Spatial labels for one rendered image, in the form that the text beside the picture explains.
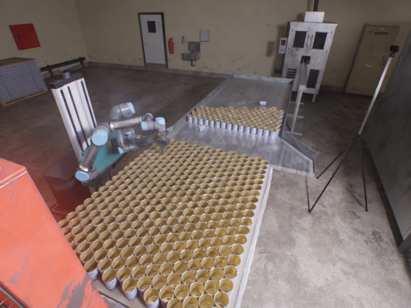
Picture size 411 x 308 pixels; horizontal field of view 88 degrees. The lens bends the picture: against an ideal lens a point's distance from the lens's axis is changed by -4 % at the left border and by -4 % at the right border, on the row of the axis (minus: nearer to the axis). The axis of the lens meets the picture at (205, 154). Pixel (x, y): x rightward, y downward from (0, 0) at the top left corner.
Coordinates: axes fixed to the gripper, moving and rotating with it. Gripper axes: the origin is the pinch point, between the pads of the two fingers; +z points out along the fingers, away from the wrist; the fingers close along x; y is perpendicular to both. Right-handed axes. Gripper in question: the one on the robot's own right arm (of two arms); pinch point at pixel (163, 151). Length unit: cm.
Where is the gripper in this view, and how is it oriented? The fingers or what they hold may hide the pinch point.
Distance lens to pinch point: 201.5
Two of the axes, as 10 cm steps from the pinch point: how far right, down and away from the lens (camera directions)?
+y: -3.7, 4.9, -7.9
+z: -0.1, 8.5, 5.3
